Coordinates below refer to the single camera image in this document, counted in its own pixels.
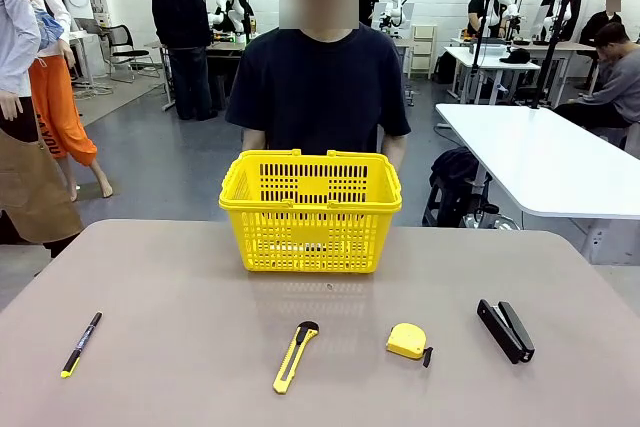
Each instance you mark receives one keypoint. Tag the large white table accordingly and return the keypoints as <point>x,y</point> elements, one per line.
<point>540,162</point>

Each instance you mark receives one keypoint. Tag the person's left forearm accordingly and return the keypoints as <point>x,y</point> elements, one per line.
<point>396,152</point>

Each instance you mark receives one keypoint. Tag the yellow tape measure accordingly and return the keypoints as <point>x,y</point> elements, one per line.
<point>406,342</point>

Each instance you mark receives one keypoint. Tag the white drawer cabinet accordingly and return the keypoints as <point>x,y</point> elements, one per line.
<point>424,52</point>

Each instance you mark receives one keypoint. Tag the black stapler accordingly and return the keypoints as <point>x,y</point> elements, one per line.
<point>515,337</point>

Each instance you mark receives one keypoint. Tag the tall black stand pole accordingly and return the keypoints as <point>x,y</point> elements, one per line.
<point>550,52</point>
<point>481,32</point>

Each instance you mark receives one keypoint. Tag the yellow utility knife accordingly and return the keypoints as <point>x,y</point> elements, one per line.
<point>292,362</point>

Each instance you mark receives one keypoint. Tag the grey background desk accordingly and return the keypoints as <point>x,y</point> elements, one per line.
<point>225,47</point>

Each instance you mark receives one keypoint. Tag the standing man in black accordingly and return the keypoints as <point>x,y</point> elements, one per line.
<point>180,12</point>

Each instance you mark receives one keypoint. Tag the mannequin in lilac shirt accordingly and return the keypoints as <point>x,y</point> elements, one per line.
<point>17,37</point>

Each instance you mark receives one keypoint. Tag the person's right forearm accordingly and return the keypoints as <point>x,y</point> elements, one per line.
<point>254,139</point>

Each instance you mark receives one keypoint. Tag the yellow plastic shopping basket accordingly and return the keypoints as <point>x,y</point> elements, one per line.
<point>312,234</point>

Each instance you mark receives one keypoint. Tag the black office chair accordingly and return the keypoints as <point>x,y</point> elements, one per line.
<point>122,39</point>

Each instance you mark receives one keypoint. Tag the black bag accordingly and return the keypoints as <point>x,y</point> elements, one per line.
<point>452,167</point>

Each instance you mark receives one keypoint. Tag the black cap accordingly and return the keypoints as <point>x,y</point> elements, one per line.
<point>517,57</point>

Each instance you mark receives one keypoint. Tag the person in black clothes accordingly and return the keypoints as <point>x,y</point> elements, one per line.
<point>474,12</point>

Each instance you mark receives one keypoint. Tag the seated person in grey sweater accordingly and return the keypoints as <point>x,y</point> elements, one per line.
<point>622,82</point>

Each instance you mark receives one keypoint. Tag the black highlighter with yellow cap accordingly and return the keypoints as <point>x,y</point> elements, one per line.
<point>80,347</point>

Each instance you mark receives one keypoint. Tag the person in black white jacket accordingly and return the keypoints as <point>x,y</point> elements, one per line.
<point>574,9</point>

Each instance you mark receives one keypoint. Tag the person in navy t-shirt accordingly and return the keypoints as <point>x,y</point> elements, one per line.
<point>320,97</point>

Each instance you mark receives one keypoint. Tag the seated person in black top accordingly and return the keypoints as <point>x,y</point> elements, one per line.
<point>597,27</point>

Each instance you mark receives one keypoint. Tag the white background desk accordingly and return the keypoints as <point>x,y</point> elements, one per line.
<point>485,59</point>

